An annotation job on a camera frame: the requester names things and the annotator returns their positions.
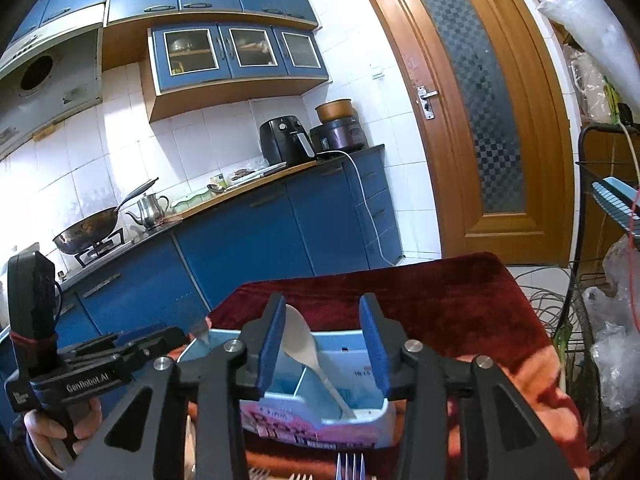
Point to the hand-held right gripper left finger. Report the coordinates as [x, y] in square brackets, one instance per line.
[270, 345]

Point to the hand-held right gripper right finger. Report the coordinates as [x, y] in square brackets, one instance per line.
[374, 345]

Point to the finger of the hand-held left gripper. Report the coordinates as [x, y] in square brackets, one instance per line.
[150, 342]

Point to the white plastic spoon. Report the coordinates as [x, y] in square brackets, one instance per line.
[300, 345]

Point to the light blue utensil box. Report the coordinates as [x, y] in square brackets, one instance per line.
[320, 422]

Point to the silver metal fork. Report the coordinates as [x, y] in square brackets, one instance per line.
[350, 470]

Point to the white plastic fork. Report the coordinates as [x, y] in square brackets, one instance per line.
[260, 474]
[300, 476]

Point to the person's left hand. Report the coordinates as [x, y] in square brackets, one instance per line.
[37, 430]

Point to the black wok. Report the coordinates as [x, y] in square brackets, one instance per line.
[85, 235]

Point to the gas stove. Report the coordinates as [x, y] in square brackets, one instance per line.
[102, 252]

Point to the red floral blanket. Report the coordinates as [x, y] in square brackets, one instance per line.
[450, 300]

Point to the blue base cabinet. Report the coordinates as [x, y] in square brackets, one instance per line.
[240, 240]

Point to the metal kettle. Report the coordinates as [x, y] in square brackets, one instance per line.
[149, 210]

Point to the cutting board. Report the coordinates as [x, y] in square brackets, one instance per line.
[255, 175]

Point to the black air fryer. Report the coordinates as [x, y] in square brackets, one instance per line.
[280, 140]

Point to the stacked cooking pots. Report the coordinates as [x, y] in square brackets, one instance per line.
[340, 137]

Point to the range hood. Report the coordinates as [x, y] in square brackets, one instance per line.
[45, 85]

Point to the brown inner pot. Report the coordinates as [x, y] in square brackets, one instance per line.
[335, 110]

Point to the clear plastic bags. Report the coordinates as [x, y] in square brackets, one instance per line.
[615, 340]

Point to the black metal rack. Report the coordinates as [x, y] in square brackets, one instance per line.
[582, 200]

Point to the light blue board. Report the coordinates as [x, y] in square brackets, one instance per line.
[617, 200]

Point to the wooden door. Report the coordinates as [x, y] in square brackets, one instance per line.
[400, 35]

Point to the white plastic bag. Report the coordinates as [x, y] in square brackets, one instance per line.
[590, 20]

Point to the white wall switch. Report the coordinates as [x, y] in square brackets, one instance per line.
[378, 73]

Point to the glass door wall cabinet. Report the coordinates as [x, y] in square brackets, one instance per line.
[240, 55]

